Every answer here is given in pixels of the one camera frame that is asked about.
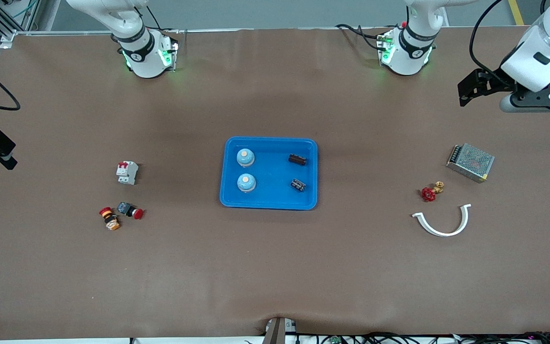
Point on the aluminium frame profile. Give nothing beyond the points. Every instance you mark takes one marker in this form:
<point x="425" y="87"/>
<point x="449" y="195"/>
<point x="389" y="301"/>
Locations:
<point x="6" y="38"/>

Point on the red orange emergency stop button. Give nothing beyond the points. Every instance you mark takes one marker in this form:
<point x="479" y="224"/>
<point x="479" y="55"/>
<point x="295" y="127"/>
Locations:
<point x="111" y="220"/>

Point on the metal mesh power supply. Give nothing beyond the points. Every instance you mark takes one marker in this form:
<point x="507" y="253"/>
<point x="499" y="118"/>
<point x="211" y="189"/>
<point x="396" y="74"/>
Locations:
<point x="470" y="162"/>

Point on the black red rectangular component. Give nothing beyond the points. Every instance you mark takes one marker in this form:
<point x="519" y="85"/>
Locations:
<point x="297" y="159"/>

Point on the white circuit breaker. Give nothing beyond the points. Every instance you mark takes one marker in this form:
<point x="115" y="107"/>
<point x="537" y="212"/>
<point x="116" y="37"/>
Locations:
<point x="127" y="173"/>

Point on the red mushroom push button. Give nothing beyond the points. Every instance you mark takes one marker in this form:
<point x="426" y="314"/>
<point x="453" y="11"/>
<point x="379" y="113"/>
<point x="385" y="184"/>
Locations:
<point x="137" y="213"/>

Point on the blue bell with cream button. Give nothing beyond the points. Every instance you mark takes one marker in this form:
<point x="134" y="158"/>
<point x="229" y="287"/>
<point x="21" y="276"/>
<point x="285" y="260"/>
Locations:
<point x="245" y="157"/>
<point x="246" y="183"/>

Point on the table edge bracket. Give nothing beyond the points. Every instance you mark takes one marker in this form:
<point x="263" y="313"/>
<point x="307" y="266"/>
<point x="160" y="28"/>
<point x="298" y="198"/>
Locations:
<point x="277" y="332"/>

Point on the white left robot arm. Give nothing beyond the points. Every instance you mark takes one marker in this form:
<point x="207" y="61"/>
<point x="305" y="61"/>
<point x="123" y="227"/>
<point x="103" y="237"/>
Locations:
<point x="537" y="52"/>

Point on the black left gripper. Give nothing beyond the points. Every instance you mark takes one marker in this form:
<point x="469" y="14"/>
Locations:
<point x="489" y="82"/>

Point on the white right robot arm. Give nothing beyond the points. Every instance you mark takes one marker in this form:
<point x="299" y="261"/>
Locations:
<point x="146" y="57"/>

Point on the blue plastic tray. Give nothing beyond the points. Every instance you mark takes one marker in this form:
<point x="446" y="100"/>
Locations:
<point x="270" y="191"/>

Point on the white half-round pipe clamp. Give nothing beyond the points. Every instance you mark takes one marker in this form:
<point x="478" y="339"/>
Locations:
<point x="439" y="233"/>

